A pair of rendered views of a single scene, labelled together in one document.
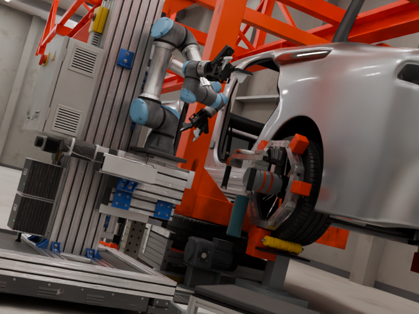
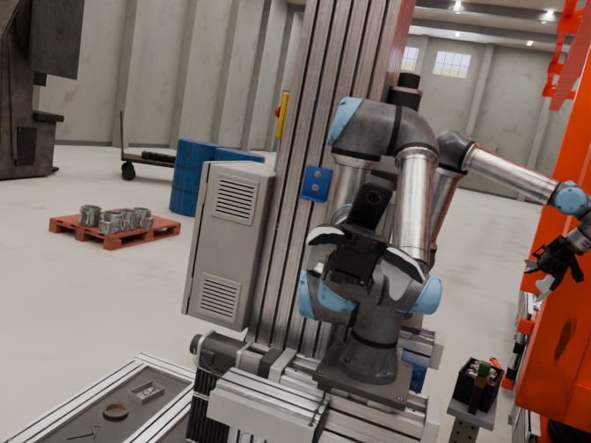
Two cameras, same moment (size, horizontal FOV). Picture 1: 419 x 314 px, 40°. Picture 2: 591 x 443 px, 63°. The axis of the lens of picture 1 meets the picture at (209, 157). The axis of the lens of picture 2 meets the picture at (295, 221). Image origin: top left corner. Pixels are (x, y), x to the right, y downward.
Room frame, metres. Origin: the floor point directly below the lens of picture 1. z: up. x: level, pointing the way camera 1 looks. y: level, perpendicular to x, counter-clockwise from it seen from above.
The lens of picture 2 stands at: (1.93, -0.39, 1.37)
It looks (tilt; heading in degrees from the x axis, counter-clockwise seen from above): 11 degrees down; 46
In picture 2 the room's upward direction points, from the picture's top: 11 degrees clockwise
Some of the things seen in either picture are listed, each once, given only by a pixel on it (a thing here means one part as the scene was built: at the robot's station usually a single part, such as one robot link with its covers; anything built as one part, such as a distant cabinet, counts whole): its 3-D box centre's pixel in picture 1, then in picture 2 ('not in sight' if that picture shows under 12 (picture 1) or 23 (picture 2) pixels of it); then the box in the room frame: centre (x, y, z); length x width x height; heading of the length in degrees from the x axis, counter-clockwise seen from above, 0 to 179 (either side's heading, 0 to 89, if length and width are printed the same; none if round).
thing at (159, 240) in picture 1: (124, 224); (528, 353); (5.03, 0.57, 0.28); 2.47 x 0.09 x 0.22; 22
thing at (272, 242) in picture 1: (282, 244); not in sight; (3.46, -0.55, 0.51); 0.29 x 0.06 x 0.06; 112
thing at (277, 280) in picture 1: (274, 273); not in sight; (3.59, -0.57, 0.32); 0.40 x 0.30 x 0.28; 22
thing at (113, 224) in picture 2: not in sight; (120, 218); (3.94, 4.22, 0.16); 1.10 x 0.79 x 0.31; 30
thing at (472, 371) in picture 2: not in sight; (478, 382); (3.80, 0.33, 0.51); 0.20 x 0.14 x 0.13; 15
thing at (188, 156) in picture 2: not in sight; (215, 183); (5.40, 4.83, 0.48); 1.30 x 0.80 x 0.96; 116
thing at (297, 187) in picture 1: (300, 188); not in sight; (3.24, -0.54, 0.85); 0.09 x 0.08 x 0.07; 22
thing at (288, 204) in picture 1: (272, 184); not in sight; (3.53, -0.42, 0.85); 0.54 x 0.07 x 0.54; 22
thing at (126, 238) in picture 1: (129, 249); (462, 439); (3.87, 0.36, 0.21); 0.10 x 0.10 x 0.42; 22
